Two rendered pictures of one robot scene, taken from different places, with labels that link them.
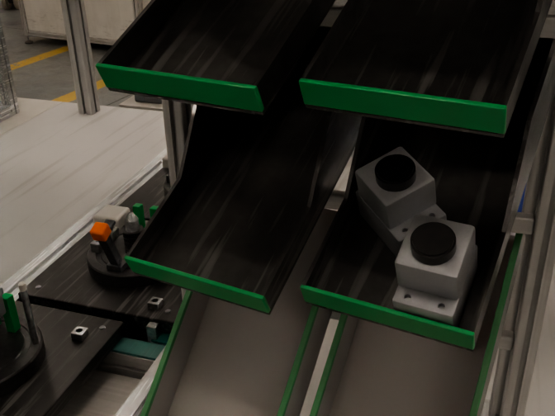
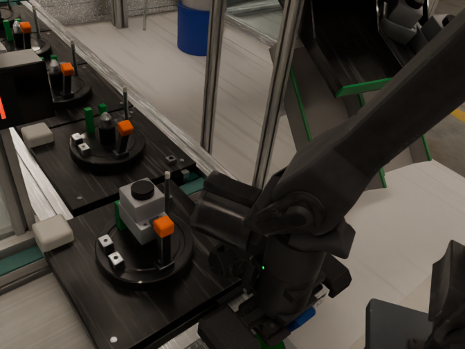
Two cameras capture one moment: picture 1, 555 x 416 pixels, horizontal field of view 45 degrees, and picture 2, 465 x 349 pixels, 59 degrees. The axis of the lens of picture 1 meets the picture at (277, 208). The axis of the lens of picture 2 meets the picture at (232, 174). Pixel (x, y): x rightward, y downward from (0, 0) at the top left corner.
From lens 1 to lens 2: 0.74 m
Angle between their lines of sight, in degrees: 52
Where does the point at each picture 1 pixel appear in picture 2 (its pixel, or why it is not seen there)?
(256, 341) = (323, 122)
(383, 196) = (418, 12)
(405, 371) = not seen: hidden behind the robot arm
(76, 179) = not seen: outside the picture
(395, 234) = (413, 30)
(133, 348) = (187, 190)
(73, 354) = (183, 208)
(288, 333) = (333, 111)
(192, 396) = not seen: hidden behind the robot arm
